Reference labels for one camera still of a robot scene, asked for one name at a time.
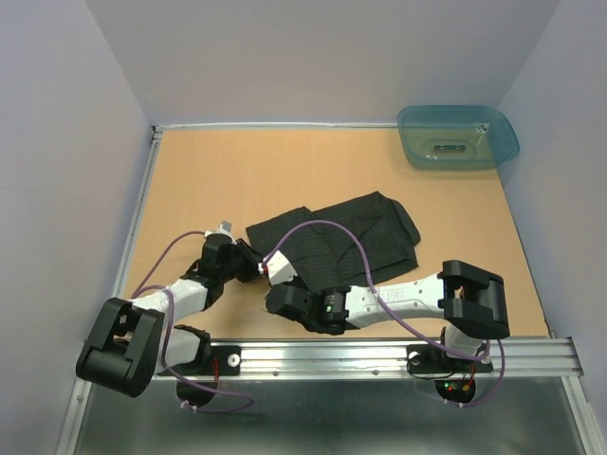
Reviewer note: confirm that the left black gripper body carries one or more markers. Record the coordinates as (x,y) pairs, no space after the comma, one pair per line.
(241,264)

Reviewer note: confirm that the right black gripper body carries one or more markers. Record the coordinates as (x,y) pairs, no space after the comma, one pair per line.
(295,283)

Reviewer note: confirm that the black striped long sleeve shirt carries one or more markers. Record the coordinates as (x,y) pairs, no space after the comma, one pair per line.
(325,255)

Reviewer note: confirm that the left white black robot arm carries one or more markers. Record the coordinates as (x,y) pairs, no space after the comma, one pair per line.
(133,340)

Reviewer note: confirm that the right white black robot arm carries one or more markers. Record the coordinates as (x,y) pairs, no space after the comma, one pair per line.
(471,300)

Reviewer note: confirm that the teal translucent plastic bin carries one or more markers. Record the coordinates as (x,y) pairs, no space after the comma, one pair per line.
(456,137)

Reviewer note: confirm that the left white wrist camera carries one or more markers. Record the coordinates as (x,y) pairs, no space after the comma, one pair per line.
(224,228)

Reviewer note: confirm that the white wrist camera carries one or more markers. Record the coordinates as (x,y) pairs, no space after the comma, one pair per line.
(277,268)
(224,228)

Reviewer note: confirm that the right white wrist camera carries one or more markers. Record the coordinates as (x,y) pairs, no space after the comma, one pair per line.
(277,268)

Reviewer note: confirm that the aluminium left side rail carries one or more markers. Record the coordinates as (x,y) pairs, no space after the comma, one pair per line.
(132,234)

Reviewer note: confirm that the aluminium front mounting rail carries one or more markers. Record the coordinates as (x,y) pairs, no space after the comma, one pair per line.
(381,359)

